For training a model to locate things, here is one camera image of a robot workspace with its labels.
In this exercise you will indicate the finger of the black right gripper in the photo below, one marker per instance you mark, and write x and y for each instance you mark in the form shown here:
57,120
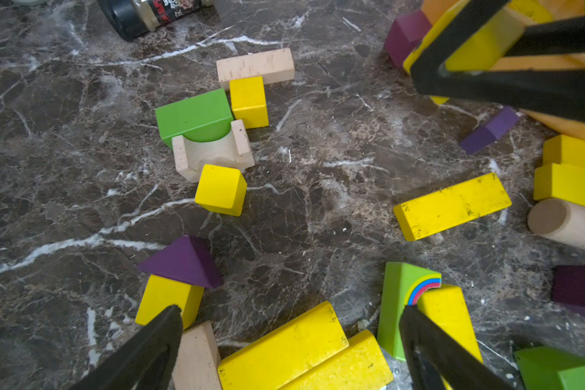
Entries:
541,90
560,37

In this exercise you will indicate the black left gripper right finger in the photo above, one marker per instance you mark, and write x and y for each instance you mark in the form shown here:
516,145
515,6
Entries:
435,358

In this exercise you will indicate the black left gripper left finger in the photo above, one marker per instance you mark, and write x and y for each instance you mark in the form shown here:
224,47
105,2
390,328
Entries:
146,361

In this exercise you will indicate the yellow blocks near bowl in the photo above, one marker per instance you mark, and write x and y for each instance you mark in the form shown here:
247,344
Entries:
562,174

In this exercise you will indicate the natural wood long block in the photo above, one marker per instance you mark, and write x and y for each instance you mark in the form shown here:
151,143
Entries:
198,359

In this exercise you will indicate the small yellow cube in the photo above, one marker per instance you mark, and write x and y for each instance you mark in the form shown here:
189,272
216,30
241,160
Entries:
161,293

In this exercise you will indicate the green rainbow arch block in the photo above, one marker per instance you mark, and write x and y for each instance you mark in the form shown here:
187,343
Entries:
403,285

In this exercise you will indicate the purple block near bowl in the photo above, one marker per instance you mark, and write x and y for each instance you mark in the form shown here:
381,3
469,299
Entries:
491,131

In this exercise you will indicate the purple triangle block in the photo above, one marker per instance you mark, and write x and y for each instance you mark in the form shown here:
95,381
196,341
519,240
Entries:
188,260

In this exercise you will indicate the green upright block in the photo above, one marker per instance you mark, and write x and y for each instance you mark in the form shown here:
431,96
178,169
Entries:
545,367

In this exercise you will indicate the long yellow block pair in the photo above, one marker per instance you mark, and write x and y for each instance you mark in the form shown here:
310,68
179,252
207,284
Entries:
309,352

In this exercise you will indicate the natural wood cylinder block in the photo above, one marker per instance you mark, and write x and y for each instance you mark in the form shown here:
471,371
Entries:
559,220

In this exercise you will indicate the yellow plastic bowl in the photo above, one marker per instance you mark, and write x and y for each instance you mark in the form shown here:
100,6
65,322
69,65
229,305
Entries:
555,97

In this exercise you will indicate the purple cube block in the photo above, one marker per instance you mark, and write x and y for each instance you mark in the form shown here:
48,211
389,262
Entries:
569,287

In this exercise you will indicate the natural wood arch block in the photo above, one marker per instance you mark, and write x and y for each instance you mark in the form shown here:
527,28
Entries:
233,150

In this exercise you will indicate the green block arch top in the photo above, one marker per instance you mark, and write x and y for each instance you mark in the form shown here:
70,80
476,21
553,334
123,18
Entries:
202,118

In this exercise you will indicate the natural wood flat block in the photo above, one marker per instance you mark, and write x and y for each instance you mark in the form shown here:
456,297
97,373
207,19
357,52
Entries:
273,66

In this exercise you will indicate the dark spice bottle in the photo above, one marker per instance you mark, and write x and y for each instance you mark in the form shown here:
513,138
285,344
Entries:
133,18

